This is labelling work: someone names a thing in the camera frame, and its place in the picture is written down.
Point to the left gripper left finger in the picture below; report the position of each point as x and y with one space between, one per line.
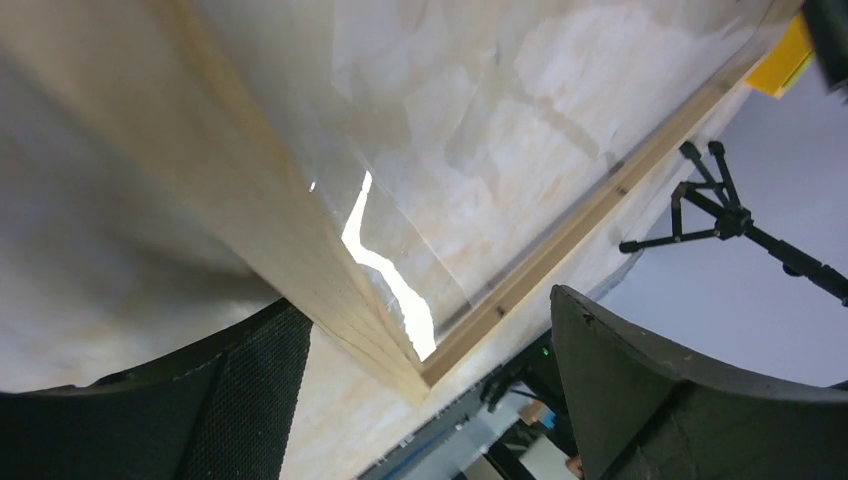
219 408

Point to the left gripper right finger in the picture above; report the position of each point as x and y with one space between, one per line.
645 407

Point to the light wooden picture frame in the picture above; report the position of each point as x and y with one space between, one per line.
413 175

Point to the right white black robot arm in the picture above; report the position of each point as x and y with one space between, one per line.
533 373

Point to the black mini tripod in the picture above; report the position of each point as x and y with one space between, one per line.
719 199

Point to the yellow grid block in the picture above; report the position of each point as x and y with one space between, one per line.
784 66

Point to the black microphone orange tip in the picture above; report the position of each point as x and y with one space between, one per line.
826 22

